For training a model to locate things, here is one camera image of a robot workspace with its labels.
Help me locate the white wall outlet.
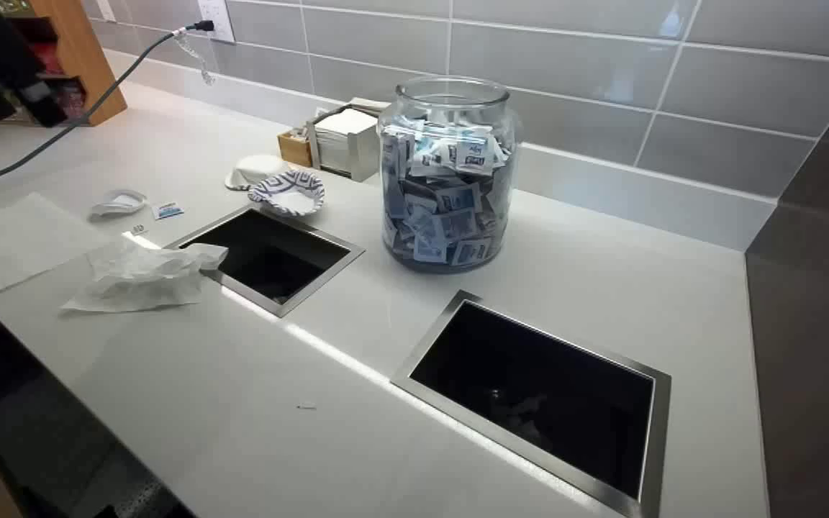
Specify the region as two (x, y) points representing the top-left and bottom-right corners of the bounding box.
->
(195, 0), (237, 42)

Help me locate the glass jar of packets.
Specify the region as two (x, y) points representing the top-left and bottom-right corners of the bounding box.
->
(379, 78), (518, 274)

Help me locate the blue white sugar packet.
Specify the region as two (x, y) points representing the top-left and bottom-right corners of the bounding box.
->
(156, 202), (184, 222)

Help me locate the far square counter slot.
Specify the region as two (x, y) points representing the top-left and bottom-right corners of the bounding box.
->
(395, 291), (672, 518)

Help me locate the flat white paper sheet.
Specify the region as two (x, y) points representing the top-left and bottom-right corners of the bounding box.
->
(0, 193), (110, 291)

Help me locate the wooden tray of packets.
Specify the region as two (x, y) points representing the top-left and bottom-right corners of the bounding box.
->
(276, 130), (315, 167)

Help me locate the black power cable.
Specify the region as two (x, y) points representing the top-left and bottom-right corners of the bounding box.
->
(0, 16), (220, 195)

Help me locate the white paper towel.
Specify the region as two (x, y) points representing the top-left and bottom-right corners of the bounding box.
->
(64, 238), (227, 313)

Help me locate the white upturned paper bowl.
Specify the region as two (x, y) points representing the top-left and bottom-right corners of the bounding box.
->
(225, 156), (286, 190)

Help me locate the white plastic lid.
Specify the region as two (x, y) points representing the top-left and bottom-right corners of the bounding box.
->
(90, 190), (143, 218)

